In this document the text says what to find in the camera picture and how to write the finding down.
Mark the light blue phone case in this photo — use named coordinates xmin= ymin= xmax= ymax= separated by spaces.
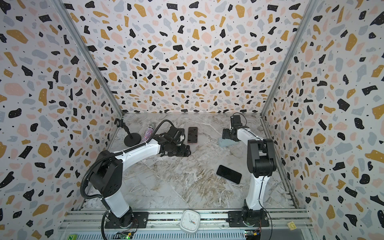
xmin=218 ymin=138 xmax=238 ymax=148

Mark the silver smartphone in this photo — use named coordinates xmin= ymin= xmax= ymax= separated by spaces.
xmin=173 ymin=145 xmax=191 ymax=157

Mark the pink silicone phone case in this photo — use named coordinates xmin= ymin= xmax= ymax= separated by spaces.
xmin=187 ymin=126 xmax=199 ymax=145

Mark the blue smartphone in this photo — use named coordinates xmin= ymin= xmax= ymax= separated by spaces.
xmin=217 ymin=165 xmax=242 ymax=185

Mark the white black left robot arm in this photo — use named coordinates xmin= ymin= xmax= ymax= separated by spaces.
xmin=80 ymin=126 xmax=191 ymax=221

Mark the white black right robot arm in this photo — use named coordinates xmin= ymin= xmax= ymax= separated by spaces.
xmin=222 ymin=115 xmax=277 ymax=211

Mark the purple glitter microphone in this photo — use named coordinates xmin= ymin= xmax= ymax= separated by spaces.
xmin=141 ymin=123 xmax=156 ymax=143

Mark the black round microphone stand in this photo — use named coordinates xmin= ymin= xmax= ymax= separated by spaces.
xmin=114 ymin=119 xmax=142 ymax=147

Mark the white square clock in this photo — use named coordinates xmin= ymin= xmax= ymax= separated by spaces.
xmin=179 ymin=210 xmax=201 ymax=234

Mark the black corrugated cable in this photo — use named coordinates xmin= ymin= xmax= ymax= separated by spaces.
xmin=80 ymin=119 xmax=176 ymax=240

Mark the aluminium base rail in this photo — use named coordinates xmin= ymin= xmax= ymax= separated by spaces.
xmin=57 ymin=209 xmax=317 ymax=240

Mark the aluminium frame post right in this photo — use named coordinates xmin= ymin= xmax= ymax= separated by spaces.
xmin=260 ymin=0 xmax=319 ymax=118

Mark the aluminium frame post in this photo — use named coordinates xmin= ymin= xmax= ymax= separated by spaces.
xmin=260 ymin=0 xmax=319 ymax=118
xmin=52 ymin=1 xmax=124 ymax=118

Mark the aluminium frame post left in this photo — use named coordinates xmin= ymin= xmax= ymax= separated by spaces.
xmin=52 ymin=1 xmax=124 ymax=118

